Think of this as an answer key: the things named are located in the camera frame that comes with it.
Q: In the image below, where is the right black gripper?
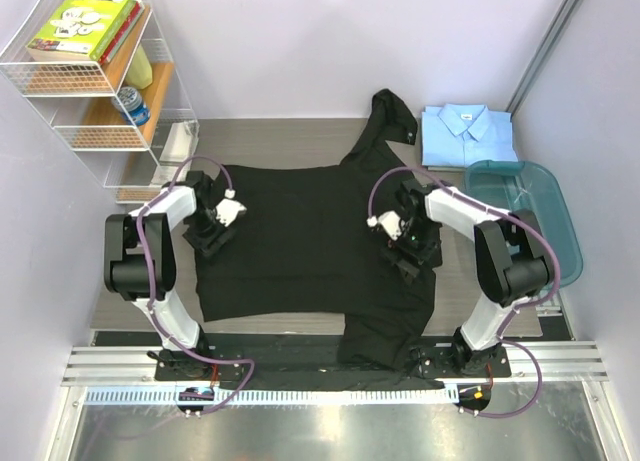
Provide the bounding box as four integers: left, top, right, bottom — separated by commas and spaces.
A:
381, 218, 442, 287

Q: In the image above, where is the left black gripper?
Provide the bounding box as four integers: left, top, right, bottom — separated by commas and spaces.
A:
183, 209, 235, 264

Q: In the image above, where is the black long sleeve shirt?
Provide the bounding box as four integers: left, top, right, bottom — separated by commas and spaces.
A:
195, 89, 436, 370

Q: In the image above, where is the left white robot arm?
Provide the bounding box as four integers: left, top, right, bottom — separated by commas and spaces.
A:
104, 171, 246, 380

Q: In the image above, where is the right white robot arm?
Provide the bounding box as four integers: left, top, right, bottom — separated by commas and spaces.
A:
367, 180, 559, 376

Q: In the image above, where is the white paper booklet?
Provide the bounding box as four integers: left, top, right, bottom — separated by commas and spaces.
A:
159, 121, 199, 164

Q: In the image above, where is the teal plastic tray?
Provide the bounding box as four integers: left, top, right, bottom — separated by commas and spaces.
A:
464, 160, 583, 287

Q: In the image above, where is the folded light blue shirt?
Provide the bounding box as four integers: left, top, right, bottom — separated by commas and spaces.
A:
421, 103, 518, 168

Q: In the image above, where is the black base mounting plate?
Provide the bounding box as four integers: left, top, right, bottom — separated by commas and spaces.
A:
147, 334, 512, 392

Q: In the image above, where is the blue lidded jar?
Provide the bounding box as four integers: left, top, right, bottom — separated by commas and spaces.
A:
111, 86, 150, 126

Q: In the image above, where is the yellow green bottle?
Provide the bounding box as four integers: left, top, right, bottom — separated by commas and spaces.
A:
125, 45, 153, 90

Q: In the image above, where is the red cover book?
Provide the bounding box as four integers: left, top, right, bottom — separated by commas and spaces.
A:
99, 0, 145, 65

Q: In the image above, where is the green cover book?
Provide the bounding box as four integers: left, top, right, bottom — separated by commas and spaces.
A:
25, 0, 137, 62

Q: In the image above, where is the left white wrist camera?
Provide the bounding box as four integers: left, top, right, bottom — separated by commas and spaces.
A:
214, 189, 247, 228

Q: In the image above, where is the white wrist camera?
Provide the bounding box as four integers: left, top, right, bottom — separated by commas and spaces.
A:
214, 189, 247, 228
366, 211, 411, 241

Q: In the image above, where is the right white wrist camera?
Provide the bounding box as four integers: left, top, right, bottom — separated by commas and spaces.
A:
366, 211, 411, 241

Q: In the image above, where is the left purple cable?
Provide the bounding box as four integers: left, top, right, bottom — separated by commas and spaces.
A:
135, 155, 256, 413

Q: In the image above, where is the white slotted cable duct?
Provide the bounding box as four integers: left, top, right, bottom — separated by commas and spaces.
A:
84, 385, 459, 407

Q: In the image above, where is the aluminium frame rail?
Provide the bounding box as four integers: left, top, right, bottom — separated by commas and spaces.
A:
63, 341, 607, 386

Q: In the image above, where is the white wire shelf rack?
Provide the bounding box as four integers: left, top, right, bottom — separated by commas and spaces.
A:
1, 0, 199, 204

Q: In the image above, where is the grey aluminium wall post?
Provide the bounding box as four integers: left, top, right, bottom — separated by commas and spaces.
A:
506, 0, 584, 116

